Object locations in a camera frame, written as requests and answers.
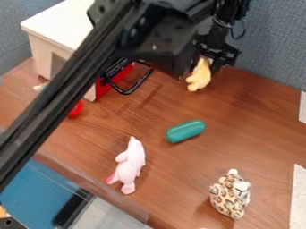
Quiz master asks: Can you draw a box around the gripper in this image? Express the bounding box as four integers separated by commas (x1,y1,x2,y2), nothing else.
193,38,242,75

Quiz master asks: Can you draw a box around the red toy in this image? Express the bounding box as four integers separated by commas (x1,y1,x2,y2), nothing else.
65,99,85,120

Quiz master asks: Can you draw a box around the pink plush animal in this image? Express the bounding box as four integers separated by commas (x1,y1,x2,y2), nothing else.
105,135,148,196

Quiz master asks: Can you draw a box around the spotted plush leopard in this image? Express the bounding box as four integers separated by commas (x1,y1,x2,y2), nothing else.
208,168,252,221

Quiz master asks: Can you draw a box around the cabinet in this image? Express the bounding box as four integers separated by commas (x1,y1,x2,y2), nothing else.
19,0,106,103

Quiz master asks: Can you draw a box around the green toy capsule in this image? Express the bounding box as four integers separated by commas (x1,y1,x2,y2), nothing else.
164,119,208,144

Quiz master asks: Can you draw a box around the yellow toy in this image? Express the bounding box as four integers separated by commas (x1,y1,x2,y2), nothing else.
183,57,213,93

